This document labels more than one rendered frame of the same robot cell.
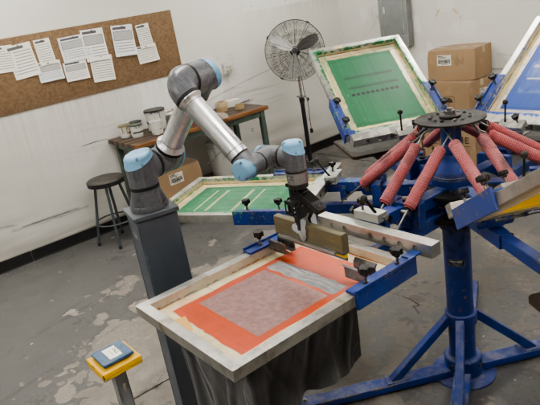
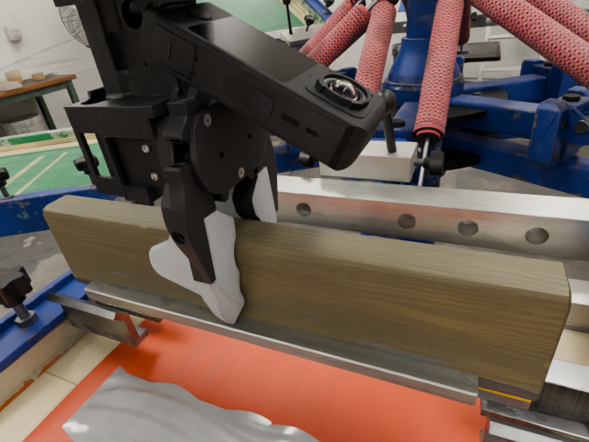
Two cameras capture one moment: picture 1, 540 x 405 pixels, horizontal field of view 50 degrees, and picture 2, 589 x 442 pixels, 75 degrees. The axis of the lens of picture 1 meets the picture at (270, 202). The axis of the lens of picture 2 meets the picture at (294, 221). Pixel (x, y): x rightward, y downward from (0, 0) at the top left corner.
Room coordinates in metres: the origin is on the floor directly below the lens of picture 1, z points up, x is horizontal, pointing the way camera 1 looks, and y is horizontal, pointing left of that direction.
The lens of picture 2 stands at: (1.70, -0.06, 1.27)
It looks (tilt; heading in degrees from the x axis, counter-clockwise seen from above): 30 degrees down; 333
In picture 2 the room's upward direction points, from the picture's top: 7 degrees counter-clockwise
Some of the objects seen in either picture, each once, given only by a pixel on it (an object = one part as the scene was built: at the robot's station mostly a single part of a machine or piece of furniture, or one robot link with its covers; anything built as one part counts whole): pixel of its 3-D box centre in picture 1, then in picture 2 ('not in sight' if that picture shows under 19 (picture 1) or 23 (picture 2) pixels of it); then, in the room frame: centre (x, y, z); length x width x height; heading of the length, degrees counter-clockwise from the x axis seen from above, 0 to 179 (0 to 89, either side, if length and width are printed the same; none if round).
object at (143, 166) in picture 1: (141, 167); not in sight; (2.22, 0.47, 1.37); 0.13 x 0.12 x 0.14; 142
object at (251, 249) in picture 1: (276, 243); (96, 291); (2.16, 0.00, 0.98); 0.30 x 0.05 x 0.07; 126
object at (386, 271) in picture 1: (382, 280); not in sight; (1.71, -0.33, 0.98); 0.30 x 0.05 x 0.07; 126
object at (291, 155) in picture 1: (293, 156); not in sight; (1.92, -0.11, 1.39); 0.09 x 0.08 x 0.11; 52
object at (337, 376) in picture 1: (313, 374); not in sight; (1.59, -0.05, 0.74); 0.46 x 0.04 x 0.42; 126
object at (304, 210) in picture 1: (299, 198); (168, 86); (1.93, -0.10, 1.23); 0.09 x 0.08 x 0.12; 36
